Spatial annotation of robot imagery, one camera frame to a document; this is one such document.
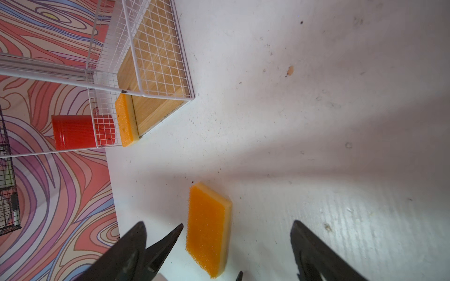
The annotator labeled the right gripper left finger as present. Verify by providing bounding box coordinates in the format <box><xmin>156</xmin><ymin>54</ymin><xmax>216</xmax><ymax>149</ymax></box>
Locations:
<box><xmin>77</xmin><ymin>221</ymin><xmax>146</xmax><ymax>281</ymax></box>

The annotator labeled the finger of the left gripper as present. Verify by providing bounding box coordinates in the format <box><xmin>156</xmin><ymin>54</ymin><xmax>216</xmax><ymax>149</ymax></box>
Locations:
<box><xmin>140</xmin><ymin>224</ymin><xmax>184</xmax><ymax>281</ymax></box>

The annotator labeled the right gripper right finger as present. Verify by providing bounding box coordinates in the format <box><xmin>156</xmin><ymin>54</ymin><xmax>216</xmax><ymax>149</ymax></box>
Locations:
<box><xmin>290</xmin><ymin>220</ymin><xmax>366</xmax><ymax>281</ymax></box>

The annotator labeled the orange yellow rectangular sponge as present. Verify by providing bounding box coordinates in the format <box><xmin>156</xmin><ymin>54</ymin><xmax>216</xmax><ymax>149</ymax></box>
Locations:
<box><xmin>115</xmin><ymin>94</ymin><xmax>139</xmax><ymax>147</ymax></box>

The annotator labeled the red cylindrical cup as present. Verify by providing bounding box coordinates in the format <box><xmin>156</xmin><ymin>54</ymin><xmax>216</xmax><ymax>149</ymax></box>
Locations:
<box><xmin>52</xmin><ymin>114</ymin><xmax>116</xmax><ymax>151</ymax></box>

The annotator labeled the black wire basket left wall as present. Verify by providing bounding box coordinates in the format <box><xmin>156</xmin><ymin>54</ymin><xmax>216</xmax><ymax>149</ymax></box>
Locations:
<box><xmin>1</xmin><ymin>111</ymin><xmax>21</xmax><ymax>236</ymax></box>

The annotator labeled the white wire wooden shelf rack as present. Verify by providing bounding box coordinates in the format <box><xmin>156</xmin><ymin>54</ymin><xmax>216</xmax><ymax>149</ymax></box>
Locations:
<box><xmin>1</xmin><ymin>1</ymin><xmax>195</xmax><ymax>158</ymax></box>

